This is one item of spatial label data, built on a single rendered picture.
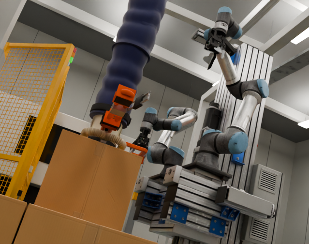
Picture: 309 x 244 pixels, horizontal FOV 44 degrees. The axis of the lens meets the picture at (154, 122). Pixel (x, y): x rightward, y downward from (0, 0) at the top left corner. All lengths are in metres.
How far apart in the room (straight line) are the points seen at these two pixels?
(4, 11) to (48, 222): 2.66
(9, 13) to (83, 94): 8.60
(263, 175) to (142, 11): 1.23
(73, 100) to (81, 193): 10.19
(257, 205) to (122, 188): 0.72
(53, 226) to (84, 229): 0.09
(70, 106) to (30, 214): 10.72
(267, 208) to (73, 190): 0.99
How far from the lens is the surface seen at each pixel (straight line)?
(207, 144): 2.14
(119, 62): 2.20
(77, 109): 11.84
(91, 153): 1.80
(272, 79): 8.12
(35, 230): 1.15
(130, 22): 2.33
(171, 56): 10.99
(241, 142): 2.08
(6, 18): 3.56
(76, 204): 1.76
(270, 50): 4.67
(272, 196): 2.48
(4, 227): 1.15
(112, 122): 1.85
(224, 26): 2.14
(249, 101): 2.26
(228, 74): 2.37
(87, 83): 12.16
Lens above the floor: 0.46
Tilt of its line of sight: 21 degrees up
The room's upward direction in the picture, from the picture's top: 16 degrees clockwise
